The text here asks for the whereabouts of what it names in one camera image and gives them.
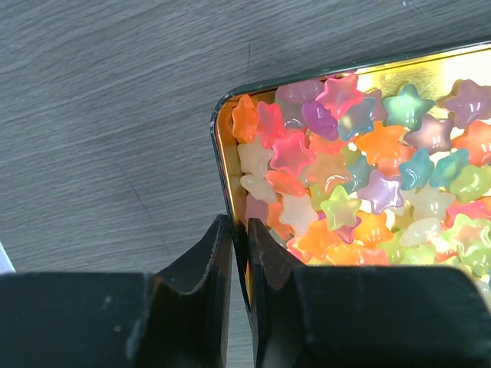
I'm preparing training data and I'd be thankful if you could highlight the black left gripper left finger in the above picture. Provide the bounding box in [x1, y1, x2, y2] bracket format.
[1, 215, 232, 367]

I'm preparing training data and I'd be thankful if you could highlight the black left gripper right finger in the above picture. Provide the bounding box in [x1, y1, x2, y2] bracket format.
[248, 219, 490, 367]

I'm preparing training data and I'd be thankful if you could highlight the gold tin of star candies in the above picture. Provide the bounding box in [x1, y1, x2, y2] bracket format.
[211, 42, 490, 301]

